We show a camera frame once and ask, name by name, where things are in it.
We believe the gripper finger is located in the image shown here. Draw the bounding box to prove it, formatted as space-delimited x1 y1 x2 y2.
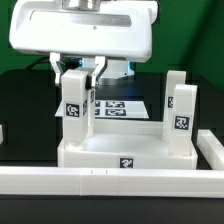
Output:
49 52 65 87
85 56 107 90

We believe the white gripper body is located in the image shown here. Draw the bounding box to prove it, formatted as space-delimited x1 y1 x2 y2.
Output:
9 0 158 62

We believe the white desk tabletop tray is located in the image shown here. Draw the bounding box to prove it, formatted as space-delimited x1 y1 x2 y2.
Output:
58 119 198 170

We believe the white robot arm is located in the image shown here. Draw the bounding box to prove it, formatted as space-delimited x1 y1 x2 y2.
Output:
9 0 160 85

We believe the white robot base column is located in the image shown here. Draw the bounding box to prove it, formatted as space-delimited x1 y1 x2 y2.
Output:
82 58 134 79

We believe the white sheet with fiducial tags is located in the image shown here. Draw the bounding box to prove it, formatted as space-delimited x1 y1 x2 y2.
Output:
55 100 149 119

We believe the white block at left edge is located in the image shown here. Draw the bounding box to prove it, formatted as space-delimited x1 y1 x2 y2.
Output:
0 125 3 145

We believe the white front fence rail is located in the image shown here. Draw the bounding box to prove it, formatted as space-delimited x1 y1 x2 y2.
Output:
0 166 224 198

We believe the white fence rail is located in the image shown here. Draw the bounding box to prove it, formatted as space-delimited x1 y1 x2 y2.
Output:
0 166 224 198
197 129 224 171

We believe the white right fence rail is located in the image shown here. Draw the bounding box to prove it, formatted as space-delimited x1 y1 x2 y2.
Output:
197 129 224 171

